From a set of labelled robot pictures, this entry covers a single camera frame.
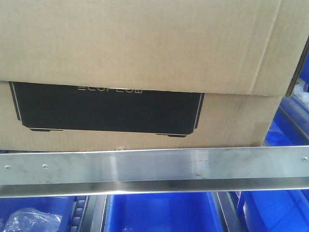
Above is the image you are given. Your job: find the roller track divider left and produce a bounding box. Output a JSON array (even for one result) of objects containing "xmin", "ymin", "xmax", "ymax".
[{"xmin": 67, "ymin": 195, "xmax": 108, "ymax": 232}]

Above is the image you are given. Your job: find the brown cardboard box black print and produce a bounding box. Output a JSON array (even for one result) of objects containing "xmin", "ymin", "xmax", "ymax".
[{"xmin": 0, "ymin": 0, "xmax": 309, "ymax": 151}]

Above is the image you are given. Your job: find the metal shelf front rail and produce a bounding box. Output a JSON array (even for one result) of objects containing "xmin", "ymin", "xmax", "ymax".
[{"xmin": 0, "ymin": 146, "xmax": 309, "ymax": 197}]

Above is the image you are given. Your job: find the clear plastic bag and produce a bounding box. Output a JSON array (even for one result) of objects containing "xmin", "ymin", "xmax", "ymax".
[{"xmin": 0, "ymin": 208, "xmax": 62, "ymax": 232}]

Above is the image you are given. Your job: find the blue bin lower right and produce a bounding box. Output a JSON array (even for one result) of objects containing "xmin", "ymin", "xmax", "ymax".
[{"xmin": 236, "ymin": 189, "xmax": 309, "ymax": 232}]

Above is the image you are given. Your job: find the metal divider right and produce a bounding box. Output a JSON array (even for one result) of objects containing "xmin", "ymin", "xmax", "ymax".
[{"xmin": 213, "ymin": 192, "xmax": 245, "ymax": 232}]

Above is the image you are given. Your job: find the blue bin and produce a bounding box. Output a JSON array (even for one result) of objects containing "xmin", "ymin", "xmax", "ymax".
[
  {"xmin": 236, "ymin": 189, "xmax": 309, "ymax": 232},
  {"xmin": 0, "ymin": 196, "xmax": 76, "ymax": 232},
  {"xmin": 104, "ymin": 192, "xmax": 223, "ymax": 232},
  {"xmin": 264, "ymin": 81, "xmax": 309, "ymax": 146}
]

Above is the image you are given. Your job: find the metal shelf upright post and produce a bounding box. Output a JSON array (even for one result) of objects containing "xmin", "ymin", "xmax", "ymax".
[{"xmin": 285, "ymin": 38, "xmax": 309, "ymax": 97}]

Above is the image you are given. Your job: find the blue bin lower left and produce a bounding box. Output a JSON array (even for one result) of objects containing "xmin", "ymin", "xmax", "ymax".
[{"xmin": 0, "ymin": 196, "xmax": 76, "ymax": 232}]

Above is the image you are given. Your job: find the blue bin upper right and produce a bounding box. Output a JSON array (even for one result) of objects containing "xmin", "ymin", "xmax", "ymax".
[{"xmin": 264, "ymin": 81, "xmax": 309, "ymax": 146}]

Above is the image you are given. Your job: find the blue bin lower centre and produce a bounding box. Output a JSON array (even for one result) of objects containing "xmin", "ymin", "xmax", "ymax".
[{"xmin": 104, "ymin": 192, "xmax": 223, "ymax": 232}]

